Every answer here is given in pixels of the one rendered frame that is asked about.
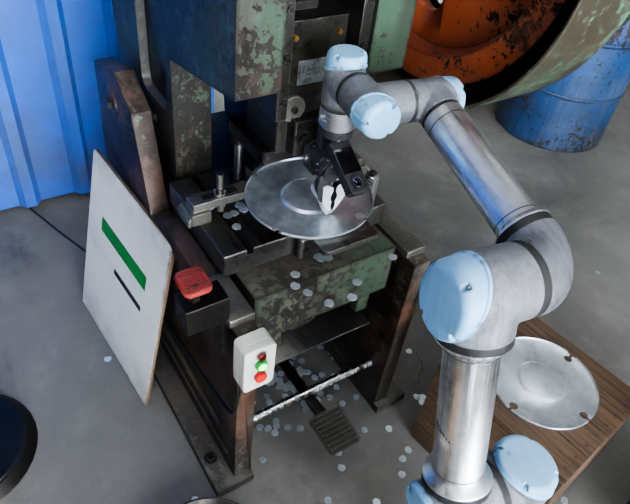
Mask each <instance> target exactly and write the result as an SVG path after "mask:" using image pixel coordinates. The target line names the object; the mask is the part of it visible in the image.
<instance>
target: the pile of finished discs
mask: <svg viewBox="0 0 630 504"><path fill-rule="evenodd" d="M567 352H568V351H567V350H565V349H564V348H562V347H560V346H558V345H556V344H554V343H552V342H549V341H546V340H543V339H539V338H534V337H516V339H515V344H514V347H513V349H512V350H511V351H510V352H509V353H508V354H506V355H504V356H502V358H501V364H500V371H499V378H498V385H497V392H496V395H497V396H498V398H499V399H500V400H501V401H502V402H503V404H504V405H505V406H506V407H507V408H509V407H510V406H509V403H510V402H514V403H516V404H517V406H518V408H517V409H515V410H514V409H512V410H511V411H512V412H513V413H515V414H516V415H517V416H519V417H520V418H522V419H524V420H526V421H527V422H530V423H532V424H534V425H537V426H539V427H543V428H546V429H551V430H571V429H576V428H579V427H581V426H583V425H585V424H586V423H588V422H589V420H587V419H583V418H581V417H580V415H579V413H580V412H584V413H586V414H587V415H588V418H589V419H590V420H591V419H592V418H593V417H594V415H595V413H596V412H597V409H598V405H599V393H598V388H597V385H596V383H595V381H594V379H593V377H592V375H591V374H590V372H589V371H588V369H587V368H586V367H585V366H584V365H583V363H582V362H581V361H580V360H578V359H577V358H574V357H572V358H571V359H572V361H571V362H568V361H566V360H565V359H564V356H569V355H570V354H569V353H567Z"/></svg>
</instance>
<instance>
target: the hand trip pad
mask: <svg viewBox="0 0 630 504"><path fill-rule="evenodd" d="M174 281H175V284H176V285H177V287H178V288H179V290H180V291H181V293H182V295H183V296H184V297H185V298H187V299H193V298H196V297H199V296H202V295H205V294H207V293H209V292H211V290H212V287H213V284H212V282H211V280H210V279H209V277H208V276H207V274H206V273H205V271H204V270H203V269H202V268H201V267H198V266H194V267H190V268H187V269H184V270H181V271H179V272H177V273H176V274H175V275H174Z"/></svg>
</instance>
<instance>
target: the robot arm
mask: <svg viewBox="0 0 630 504"><path fill-rule="evenodd" d="M367 59H368V56H367V53H366V52H365V51H364V50H363V49H362V48H360V47H358V46H355V45H350V44H339V45H335V46H333V47H331V48H330V49H329V50H328V52H327V57H326V62H325V66H324V77H323V85H322V93H321V101H320V110H319V115H318V116H315V120H314V122H315V123H316V124H317V125H318V131H317V139H314V140H312V141H311V142H308V143H305V148H304V157H303V165H304V166H305V167H306V168H307V169H308V171H309V172H310V173H311V174H312V175H317V178H316V179H315V181H314V184H311V191H312V193H313V194H314V196H315V197H316V198H317V200H318V202H319V206H320V208H321V210H322V211H323V212H324V213H325V214H326V215H327V214H330V213H331V212H332V211H333V210H334V209H335V208H336V207H337V206H338V204H339V203H340V202H341V200H342V199H343V197H344V195H346V197H348V198H352V197H355V196H358V195H361V194H363V193H365V192H366V191H367V190H368V189H369V184H368V182H367V180H366V178H365V175H364V173H363V171H362V169H361V166H360V164H359V162H358V160H357V157H356V155H355V153H354V150H353V148H352V146H351V144H350V141H349V139H350V138H351V137H352V136H353V135H354V129H355V128H357V129H359V130H360V131H362V132H363V134H364V135H366V136H367V137H369V138H372V139H381V138H384V137H385V136H386V135H388V134H391V133H392V132H394V130H395V129H396V128H397V127H398V125H399V124H404V123H411V122H420V124H421V125H422V127H423V128H424V130H425V131H426V133H427V134H428V136H429V137H430V139H431V140H432V142H433V143H434V145H435V146H436V148H437V149H438V150H439V152H440V153H441V155H442V156H443V158H444V159H445V161H446V162H447V164H448V165H449V167H450V168H451V170H452V171H453V173H454V174H455V176H456V177H457V179H458V180H459V182H460V183H461V185H462V186H463V188H464V189H465V191H466V192H467V194H468V195H469V197H470V198H471V200H472V201H473V203H474V204H475V206H476V207H477V209H478V210H479V212H480V213H481V215H482V216H483V217H484V219H485V220H486V222H487V223H488V225H489V226H490V228H491V229H492V231H493V232H494V234H495V235H496V239H495V242H494V245H491V246H486V247H482V248H478V249H474V250H469V251H467V250H465V251H459V252H456V253H453V254H451V255H450V256H447V257H443V258H440V259H438V260H436V261H435V262H434V263H432V264H431V265H430V266H429V267H428V269H427V270H426V272H425V273H424V275H423V278H422V281H421V284H420V290H419V305H420V309H422V310H423V314H422V318H423V321H424V323H425V325H426V327H427V329H428V330H429V332H430V333H431V334H432V335H433V336H434V338H435V340H436V341H437V343H438V344H439V345H440V346H441V347H442V357H441V368H440V379H439V390H438V401H437V411H436V422H435V433H434V444H433V451H432V452H431V453H430V454H429V455H428V456H427V457H426V458H425V460H424V462H423V465H422V474H421V478H420V479H418V480H413V481H412V482H411V483H409V484H408V485H407V487H406V499H407V503H408V504H544V503H545V502H546V501H547V500H548V499H549V498H551V497H552V495H553V494H554V490H555V488H556V487H557V484H558V469H557V466H556V463H555V461H554V460H553V458H552V456H551V455H550V454H549V452H548V451H547V450H546V449H545V448H544V447H543V446H542V445H540V444H539V443H538V442H536V441H535V440H531V439H529V438H528V437H526V436H523V435H517V434H513V435H507V436H505V437H503V438H502V439H500V440H499V441H498V442H496V444H495V446H494V449H493V450H492V451H490V452H488V446H489V439H490V432H491V426H492V419H493V412H494V405H495V398H496V392H497V385H498V378H499V371H500V364H501V358H502V356H504V355H506V354H508V353H509V352H510V351H511V350H512V349H513V347H514V344H515V339H516V333H517V327H518V324H519V323H520V322H523V321H526V320H530V319H533V318H536V317H540V316H543V315H545V314H548V313H549V312H551V311H552V310H554V309H555V308H557V307H558V306H559V305H560V304H561V303H562V302H563V300H564V299H565V297H566V296H567V294H568V292H569V290H570V288H571V284H572V281H573V273H574V264H573V257H572V252H571V248H570V246H569V243H568V241H567V238H566V236H565V234H564V232H563V230H562V229H561V227H560V226H559V224H558V223H557V221H556V220H555V219H554V217H553V216H552V215H551V213H550V212H549V211H547V210H542V209H538V208H537V206H536V205H535V204H534V202H533V201H532V200H531V198H530V197H529V196H528V194H527V193H526V192H525V190H524V189H523V188H522V186H521V185H520V184H519V182H518V181H517V180H516V178H515V177H514V175H513V174H512V173H511V171H510V170H509V169H508V167H507V166H506V165H505V163H504V162H503V161H502V159H501V158H500V157H499V155H498V154H497V153H496V151H495V150H494V149H493V147H492V146H491V144H490V143H489V142H488V140H487V139H486V138H485V136H484V135H483V134H482V132H481V131H480V130H479V128H478V127H477V126H476V124H475V123H474V122H473V120H472V119H471V118H470V116H469V115H468V114H467V112H466V111H465V109H464V105H465V100H466V95H465V91H463V84H462V83H461V81H460V80H459V79H458V78H456V77H454V76H431V77H429V78H419V79H410V80H400V81H390V82H381V83H377V82H375V81H374V80H373V79H372V78H371V77H370V76H369V75H368V74H367V73H366V68H367V66H368V65H367ZM314 143H316V144H314ZM311 144H313V145H311ZM309 145H310V146H309ZM306 151H307V152H308V153H309V154H308V163H307V162H306V161H305V158H306Z"/></svg>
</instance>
